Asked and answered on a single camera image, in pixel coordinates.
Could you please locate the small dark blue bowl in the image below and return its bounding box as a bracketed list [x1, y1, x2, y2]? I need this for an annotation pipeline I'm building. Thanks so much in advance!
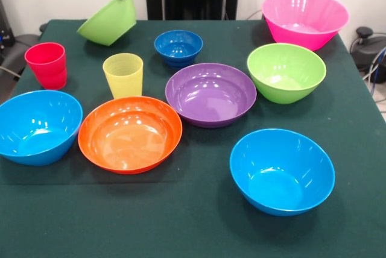
[154, 30, 204, 70]

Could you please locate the black equipment case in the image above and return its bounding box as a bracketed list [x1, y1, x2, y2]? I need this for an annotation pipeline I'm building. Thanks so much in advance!
[0, 0, 16, 57]

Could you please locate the purple plastic bowl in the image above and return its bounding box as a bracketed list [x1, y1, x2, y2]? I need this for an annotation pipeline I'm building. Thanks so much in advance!
[165, 62, 258, 128]

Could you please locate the large magenta plastic bowl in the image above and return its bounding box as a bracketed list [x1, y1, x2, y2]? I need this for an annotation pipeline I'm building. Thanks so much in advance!
[261, 0, 350, 52]

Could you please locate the green plastic bowl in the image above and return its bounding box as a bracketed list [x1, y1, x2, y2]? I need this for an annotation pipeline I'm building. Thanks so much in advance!
[247, 43, 327, 105]
[77, 0, 138, 46]

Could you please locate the light blue plastic bowl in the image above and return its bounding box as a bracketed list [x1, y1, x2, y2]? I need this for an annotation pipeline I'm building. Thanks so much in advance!
[229, 128, 336, 217]
[0, 89, 84, 166]

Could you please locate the tangle of floor cables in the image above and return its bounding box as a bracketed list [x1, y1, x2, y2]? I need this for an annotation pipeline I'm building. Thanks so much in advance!
[361, 45, 386, 114]

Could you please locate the red plastic cup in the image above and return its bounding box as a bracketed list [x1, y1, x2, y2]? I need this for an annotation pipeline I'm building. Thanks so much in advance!
[24, 42, 68, 90]

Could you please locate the yellow plastic cup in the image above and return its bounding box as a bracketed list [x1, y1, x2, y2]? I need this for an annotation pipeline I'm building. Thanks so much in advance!
[102, 52, 144, 99]

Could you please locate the dark green tablecloth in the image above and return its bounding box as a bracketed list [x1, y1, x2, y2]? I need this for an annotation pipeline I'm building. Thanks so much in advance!
[0, 19, 386, 258]

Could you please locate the orange plastic bowl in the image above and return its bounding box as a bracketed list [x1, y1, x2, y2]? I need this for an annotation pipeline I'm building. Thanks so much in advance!
[77, 96, 183, 175]

